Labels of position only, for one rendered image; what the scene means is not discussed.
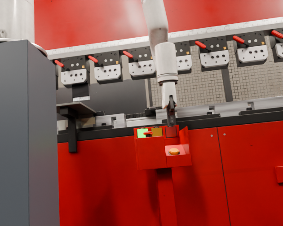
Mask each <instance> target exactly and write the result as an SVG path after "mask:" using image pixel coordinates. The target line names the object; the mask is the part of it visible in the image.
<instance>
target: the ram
mask: <svg viewBox="0 0 283 226"><path fill-rule="evenodd" d="M163 2H164V7H165V12H166V16H167V20H168V33H172V32H179V31H185V30H194V29H200V28H207V27H213V26H222V25H229V24H235V23H242V22H251V21H257V20H264V19H270V18H277V17H283V0H163ZM277 28H283V22H281V23H275V24H268V25H261V26H252V27H245V28H239V29H232V30H223V31H217V32H210V33H203V34H197V35H188V36H181V37H175V38H168V42H169V43H176V42H182V41H189V43H190V46H195V45H196V44H195V42H196V41H198V39H205V38H211V37H218V36H226V41H231V40H233V36H235V34H241V33H248V32H255V31H261V30H263V31H264V36H268V35H269V34H270V33H271V31H272V30H273V29H277ZM34 29H35V44H36V45H38V46H40V47H42V48H43V49H44V50H52V49H59V48H67V47H74V46H80V45H87V44H93V43H102V42H109V41H115V40H122V39H131V38H137V37H144V36H149V35H148V29H147V25H146V20H145V16H144V13H143V8H142V3H141V0H34ZM146 46H150V43H149V41H146V42H139V43H130V44H124V45H117V46H110V47H104V48H95V49H88V50H82V51H75V52H66V53H59V54H53V55H48V59H49V60H52V59H53V60H54V61H55V60H57V61H59V62H60V63H61V58H65V57H75V56H81V55H85V56H86V57H87V58H88V56H92V57H94V54H95V53H101V52H111V51H117V50H119V52H120V54H121V55H124V54H123V51H126V52H128V49H131V48H140V47H146ZM88 59H89V58H88ZM89 60H90V59H89Z"/></svg>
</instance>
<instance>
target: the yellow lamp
mask: <svg viewBox="0 0 283 226"><path fill-rule="evenodd" d="M151 130H152V132H153V134H152V137H156V136H163V135H162V128H152V129H151Z"/></svg>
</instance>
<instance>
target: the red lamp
mask: <svg viewBox="0 0 283 226"><path fill-rule="evenodd" d="M176 136H177V134H176V127H175V126H173V127H166V137H176Z"/></svg>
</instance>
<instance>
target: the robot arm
mask: <svg viewBox="0 0 283 226"><path fill-rule="evenodd" d="M141 4H142V8H143V13H144V16H145V20H146V25H147V29H148V35H149V43H150V50H151V54H152V58H153V62H154V65H155V69H156V71H157V79H158V83H159V86H162V106H163V109H165V108H167V120H168V126H175V125H176V115H175V107H176V106H177V96H176V87H175V85H176V84H177V81H178V73H177V60H176V50H175V44H173V43H169V42H168V20H167V16H166V12H165V7H164V2H163V0H141ZM25 39H27V40H29V41H30V42H31V43H32V44H33V45H34V46H35V47H36V48H37V49H38V50H40V51H41V52H42V53H43V54H44V55H45V56H46V57H48V54H47V52H46V51H45V50H44V49H43V48H42V47H40V46H38V45H36V44H35V29H34V0H0V43H1V42H8V41H17V40H25Z"/></svg>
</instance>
